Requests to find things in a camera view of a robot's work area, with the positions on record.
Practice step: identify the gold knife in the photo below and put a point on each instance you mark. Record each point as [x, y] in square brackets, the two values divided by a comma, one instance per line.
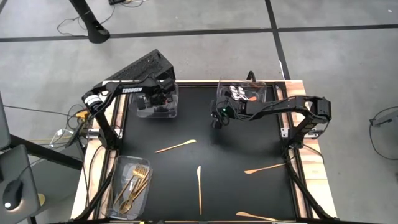
[175, 146]
[245, 214]
[199, 186]
[264, 168]

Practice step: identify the black perforated computer case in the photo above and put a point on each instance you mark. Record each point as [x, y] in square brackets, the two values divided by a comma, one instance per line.
[140, 67]

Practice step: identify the black computer mouse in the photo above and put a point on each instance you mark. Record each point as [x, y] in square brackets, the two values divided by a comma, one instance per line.
[12, 194]

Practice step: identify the dark monitor edge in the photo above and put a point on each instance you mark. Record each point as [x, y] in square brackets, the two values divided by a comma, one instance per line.
[3, 124]

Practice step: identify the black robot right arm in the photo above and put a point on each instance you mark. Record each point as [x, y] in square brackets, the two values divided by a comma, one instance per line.
[280, 107]

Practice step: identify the clear plastic bin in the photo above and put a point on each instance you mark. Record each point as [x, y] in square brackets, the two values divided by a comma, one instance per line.
[259, 85]
[171, 113]
[146, 205]

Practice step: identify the black power strip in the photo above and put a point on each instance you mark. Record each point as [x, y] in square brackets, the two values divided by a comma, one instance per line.
[116, 1]

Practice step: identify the black stand leg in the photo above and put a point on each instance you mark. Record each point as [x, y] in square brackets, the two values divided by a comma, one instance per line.
[93, 29]

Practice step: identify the grey side table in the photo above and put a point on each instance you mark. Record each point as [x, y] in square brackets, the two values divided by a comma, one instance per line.
[25, 174]

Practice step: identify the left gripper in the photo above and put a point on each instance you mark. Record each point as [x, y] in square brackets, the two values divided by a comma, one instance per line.
[161, 93]

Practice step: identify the yellow round disc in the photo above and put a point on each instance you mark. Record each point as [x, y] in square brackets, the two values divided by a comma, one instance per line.
[42, 199]

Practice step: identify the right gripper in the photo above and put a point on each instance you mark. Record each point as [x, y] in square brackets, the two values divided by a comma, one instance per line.
[230, 109]

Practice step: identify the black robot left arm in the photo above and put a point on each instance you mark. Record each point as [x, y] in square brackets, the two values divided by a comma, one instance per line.
[130, 90]

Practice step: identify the black frame brace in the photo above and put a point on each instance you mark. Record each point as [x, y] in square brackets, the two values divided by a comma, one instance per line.
[93, 199]
[311, 199]

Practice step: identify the black frame beam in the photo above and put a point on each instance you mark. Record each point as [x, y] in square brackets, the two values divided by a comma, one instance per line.
[46, 152]

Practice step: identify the grey stand base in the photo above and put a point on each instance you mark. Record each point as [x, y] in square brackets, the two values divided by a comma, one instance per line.
[387, 119]

